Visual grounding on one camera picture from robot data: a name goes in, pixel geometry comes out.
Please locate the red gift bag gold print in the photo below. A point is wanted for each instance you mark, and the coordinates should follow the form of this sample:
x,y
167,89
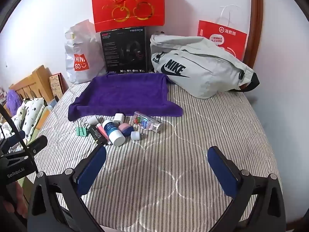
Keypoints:
x,y
125,9

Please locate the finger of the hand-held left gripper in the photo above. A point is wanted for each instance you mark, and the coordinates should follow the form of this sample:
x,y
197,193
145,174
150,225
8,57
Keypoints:
x,y
17,136
36,145

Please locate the white tape roll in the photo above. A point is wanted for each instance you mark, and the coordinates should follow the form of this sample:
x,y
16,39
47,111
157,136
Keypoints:
x,y
91,120

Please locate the purple towel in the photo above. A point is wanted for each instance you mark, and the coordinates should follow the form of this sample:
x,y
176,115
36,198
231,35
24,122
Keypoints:
x,y
125,94

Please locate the clear candy bottle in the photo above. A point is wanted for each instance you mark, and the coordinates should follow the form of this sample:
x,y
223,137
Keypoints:
x,y
144,122

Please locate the grey sling bag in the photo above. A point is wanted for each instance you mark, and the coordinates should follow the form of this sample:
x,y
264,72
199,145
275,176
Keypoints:
x,y
193,72

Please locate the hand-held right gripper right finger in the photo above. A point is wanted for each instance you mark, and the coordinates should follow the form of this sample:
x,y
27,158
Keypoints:
x,y
222,171

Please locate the small white plug light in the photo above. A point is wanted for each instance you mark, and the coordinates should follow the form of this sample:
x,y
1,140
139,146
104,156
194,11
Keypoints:
x,y
136,135

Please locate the black headset box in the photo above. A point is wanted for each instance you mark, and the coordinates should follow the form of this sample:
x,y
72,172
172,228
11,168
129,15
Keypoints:
x,y
125,50

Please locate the light wooden headboard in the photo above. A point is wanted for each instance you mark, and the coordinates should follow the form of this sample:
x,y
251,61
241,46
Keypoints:
x,y
31,83

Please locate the purple plush toy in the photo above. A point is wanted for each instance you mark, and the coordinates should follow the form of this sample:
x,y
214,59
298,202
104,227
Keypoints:
x,y
12,100

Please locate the brown wooden door frame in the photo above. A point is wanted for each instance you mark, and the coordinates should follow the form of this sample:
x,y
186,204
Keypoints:
x,y
256,17

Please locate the white plastic shopping bag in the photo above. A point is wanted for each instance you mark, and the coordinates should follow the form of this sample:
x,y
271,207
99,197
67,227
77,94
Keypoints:
x,y
82,48

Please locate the white blue bottle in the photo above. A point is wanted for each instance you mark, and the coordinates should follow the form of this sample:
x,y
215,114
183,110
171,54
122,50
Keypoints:
x,y
113,133

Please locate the pink white tube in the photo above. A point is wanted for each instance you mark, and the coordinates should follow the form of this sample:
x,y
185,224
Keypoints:
x,y
101,131

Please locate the person's left hand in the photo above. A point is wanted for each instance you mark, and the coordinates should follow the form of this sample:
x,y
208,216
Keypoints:
x,y
12,198

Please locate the white charger cube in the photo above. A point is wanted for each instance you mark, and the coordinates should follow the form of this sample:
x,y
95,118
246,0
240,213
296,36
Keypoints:
x,y
118,119

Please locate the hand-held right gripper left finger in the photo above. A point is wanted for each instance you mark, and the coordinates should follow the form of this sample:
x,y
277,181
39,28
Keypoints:
x,y
93,171

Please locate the striped bed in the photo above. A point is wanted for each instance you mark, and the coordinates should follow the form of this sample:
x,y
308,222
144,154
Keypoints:
x,y
169,162

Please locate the green binder clip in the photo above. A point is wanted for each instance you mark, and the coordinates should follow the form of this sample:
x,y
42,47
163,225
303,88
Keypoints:
x,y
82,131

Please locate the floral blanket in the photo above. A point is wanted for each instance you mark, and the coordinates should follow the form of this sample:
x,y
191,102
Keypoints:
x,y
4,130

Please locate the white floral pillow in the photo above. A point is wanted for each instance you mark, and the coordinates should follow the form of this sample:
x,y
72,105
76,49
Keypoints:
x,y
30,116

